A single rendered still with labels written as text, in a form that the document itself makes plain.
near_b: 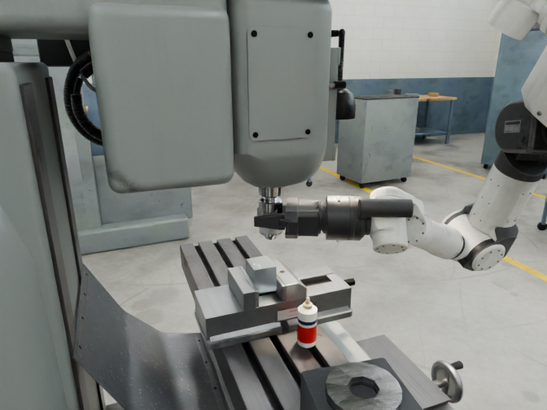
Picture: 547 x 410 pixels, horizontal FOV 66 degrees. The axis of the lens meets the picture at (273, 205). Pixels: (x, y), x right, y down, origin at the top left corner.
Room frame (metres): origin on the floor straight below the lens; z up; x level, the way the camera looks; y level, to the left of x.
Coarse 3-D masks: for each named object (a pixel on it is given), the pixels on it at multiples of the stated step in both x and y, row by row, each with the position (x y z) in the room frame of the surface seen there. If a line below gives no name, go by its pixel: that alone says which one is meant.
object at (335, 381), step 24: (384, 360) 0.47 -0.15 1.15; (312, 384) 0.42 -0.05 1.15; (336, 384) 0.41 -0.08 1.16; (360, 384) 0.42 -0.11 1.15; (384, 384) 0.41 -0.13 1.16; (312, 408) 0.40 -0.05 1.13; (336, 408) 0.38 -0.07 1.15; (360, 408) 0.37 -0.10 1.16; (384, 408) 0.37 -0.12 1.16; (408, 408) 0.39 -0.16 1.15
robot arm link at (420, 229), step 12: (372, 192) 0.80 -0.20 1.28; (384, 192) 0.78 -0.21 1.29; (396, 192) 0.78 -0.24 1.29; (420, 204) 0.81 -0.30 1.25; (420, 216) 0.80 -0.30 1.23; (408, 228) 0.81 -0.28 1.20; (420, 228) 0.79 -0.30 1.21; (432, 228) 0.79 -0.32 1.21; (408, 240) 0.80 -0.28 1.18; (420, 240) 0.78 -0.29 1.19
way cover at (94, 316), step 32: (96, 288) 0.78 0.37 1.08; (96, 320) 0.67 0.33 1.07; (128, 320) 0.81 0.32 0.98; (96, 352) 0.58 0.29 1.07; (128, 352) 0.69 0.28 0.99; (160, 352) 0.77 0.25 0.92; (192, 352) 0.81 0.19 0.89; (128, 384) 0.60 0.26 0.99; (160, 384) 0.66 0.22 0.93; (192, 384) 0.70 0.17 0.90
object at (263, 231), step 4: (260, 208) 0.77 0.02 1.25; (264, 208) 0.77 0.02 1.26; (268, 208) 0.77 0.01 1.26; (272, 208) 0.77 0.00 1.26; (276, 208) 0.77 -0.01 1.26; (280, 208) 0.77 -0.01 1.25; (260, 212) 0.77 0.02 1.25; (264, 212) 0.77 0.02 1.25; (268, 212) 0.77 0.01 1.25; (272, 212) 0.77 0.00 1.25; (276, 212) 0.77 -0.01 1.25; (280, 212) 0.77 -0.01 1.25; (260, 228) 0.78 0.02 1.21; (264, 228) 0.77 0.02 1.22; (260, 232) 0.78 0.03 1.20; (264, 232) 0.77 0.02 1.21; (268, 232) 0.77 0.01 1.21; (272, 232) 0.77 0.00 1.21; (276, 232) 0.77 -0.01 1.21; (280, 232) 0.78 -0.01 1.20; (268, 236) 0.77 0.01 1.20; (272, 236) 0.77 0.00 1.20
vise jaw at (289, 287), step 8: (280, 264) 0.90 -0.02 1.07; (280, 272) 0.87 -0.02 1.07; (288, 272) 0.86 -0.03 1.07; (280, 280) 0.83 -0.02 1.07; (288, 280) 0.83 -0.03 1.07; (296, 280) 0.83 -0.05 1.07; (280, 288) 0.81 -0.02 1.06; (288, 288) 0.81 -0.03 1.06; (296, 288) 0.81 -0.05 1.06; (304, 288) 0.82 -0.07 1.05; (280, 296) 0.81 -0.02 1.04; (288, 296) 0.81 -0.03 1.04; (296, 296) 0.81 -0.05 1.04; (304, 296) 0.82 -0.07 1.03
